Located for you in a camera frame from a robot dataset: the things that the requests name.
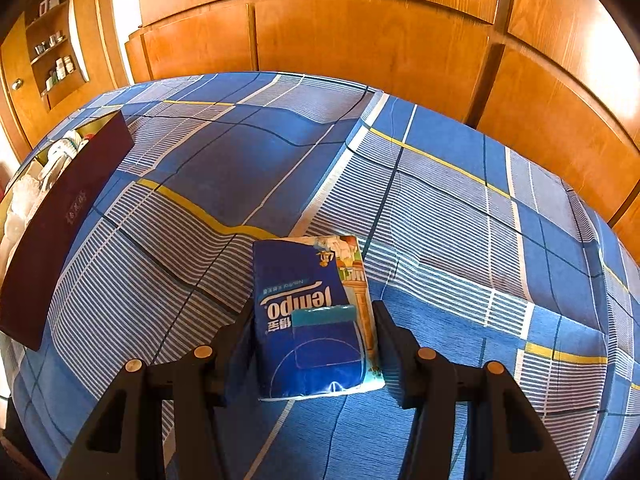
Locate wooden wardrobe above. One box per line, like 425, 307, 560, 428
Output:
125, 0, 640, 241

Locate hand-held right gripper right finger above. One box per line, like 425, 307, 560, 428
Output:
372, 301, 571, 480

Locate dark brown storage box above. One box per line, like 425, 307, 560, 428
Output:
0, 109, 136, 352

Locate wooden door with shelf niche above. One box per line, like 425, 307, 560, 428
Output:
0, 0, 131, 161

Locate row of small bottles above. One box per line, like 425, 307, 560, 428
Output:
44, 56, 76, 92

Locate blue tissue pack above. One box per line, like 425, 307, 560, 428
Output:
251, 234, 386, 402

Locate white socks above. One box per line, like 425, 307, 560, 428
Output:
40, 129, 91, 191

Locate blue plaid bed sheet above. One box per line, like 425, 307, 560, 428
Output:
0, 71, 640, 480

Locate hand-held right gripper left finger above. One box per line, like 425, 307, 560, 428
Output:
57, 297, 257, 480

